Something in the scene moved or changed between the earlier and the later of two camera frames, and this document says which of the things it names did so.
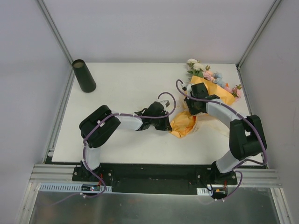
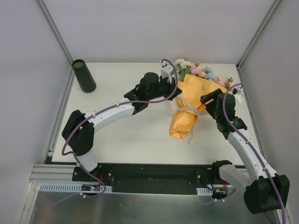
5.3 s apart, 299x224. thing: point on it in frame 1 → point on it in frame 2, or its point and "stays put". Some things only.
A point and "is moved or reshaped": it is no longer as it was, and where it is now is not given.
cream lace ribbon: (205, 122) is moved or reshaped
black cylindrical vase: (86, 80) stays put
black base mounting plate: (167, 178) stays put
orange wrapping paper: (183, 123) is moved or reshaped
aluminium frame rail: (55, 173) stays put
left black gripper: (163, 122) → (171, 89)
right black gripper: (193, 107) → (210, 99)
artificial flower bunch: (195, 68) is moved or reshaped
